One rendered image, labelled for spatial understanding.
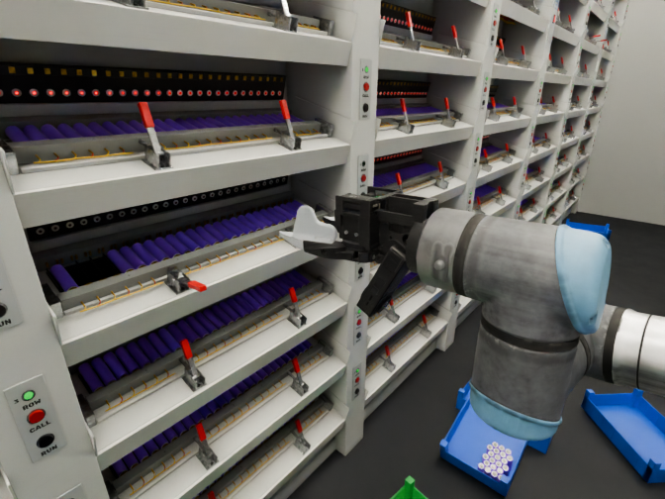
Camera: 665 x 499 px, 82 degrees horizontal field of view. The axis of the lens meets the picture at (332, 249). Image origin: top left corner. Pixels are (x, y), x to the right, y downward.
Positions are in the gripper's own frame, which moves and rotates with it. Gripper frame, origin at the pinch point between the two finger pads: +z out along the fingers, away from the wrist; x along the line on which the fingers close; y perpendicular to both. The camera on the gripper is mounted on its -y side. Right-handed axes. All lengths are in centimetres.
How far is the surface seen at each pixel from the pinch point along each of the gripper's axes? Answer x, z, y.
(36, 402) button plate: 34.5, 16.3, -17.1
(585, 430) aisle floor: -92, -36, -88
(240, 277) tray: 1.4, 16.6, -11.8
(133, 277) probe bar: 18.1, 20.9, -6.9
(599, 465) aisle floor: -79, -42, -88
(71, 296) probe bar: 26.5, 21.1, -6.8
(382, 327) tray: -52, 20, -50
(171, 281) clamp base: 13.2, 18.8, -8.8
